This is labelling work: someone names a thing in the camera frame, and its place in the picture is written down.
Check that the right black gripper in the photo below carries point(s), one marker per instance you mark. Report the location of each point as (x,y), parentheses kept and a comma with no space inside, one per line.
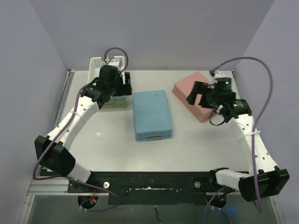
(201,92)

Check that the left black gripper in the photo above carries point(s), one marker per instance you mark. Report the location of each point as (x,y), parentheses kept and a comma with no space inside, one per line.
(125,89)

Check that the blue plastic basket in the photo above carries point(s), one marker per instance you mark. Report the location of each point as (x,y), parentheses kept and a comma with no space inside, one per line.
(117,98)
(151,115)

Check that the white plastic basket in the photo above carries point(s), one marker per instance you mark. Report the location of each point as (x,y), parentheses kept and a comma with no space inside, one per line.
(95,65)

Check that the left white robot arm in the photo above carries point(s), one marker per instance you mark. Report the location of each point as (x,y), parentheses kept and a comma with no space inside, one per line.
(53,150)

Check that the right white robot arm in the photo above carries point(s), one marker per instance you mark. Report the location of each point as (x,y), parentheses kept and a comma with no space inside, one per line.
(264,178)

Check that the green plastic basket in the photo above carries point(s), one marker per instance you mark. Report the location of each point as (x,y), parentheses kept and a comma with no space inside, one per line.
(115,104)

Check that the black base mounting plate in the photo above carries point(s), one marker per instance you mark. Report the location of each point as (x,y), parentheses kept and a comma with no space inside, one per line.
(158,188)

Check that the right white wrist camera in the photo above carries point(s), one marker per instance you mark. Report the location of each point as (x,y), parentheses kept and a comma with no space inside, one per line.
(215,74)

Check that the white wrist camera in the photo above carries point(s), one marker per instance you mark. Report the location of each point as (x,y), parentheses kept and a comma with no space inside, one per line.
(215,74)
(116,62)

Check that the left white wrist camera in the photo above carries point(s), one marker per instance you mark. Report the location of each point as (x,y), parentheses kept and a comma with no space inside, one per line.
(116,62)

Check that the aluminium frame rail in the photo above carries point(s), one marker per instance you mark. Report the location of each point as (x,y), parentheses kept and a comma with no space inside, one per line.
(51,187)

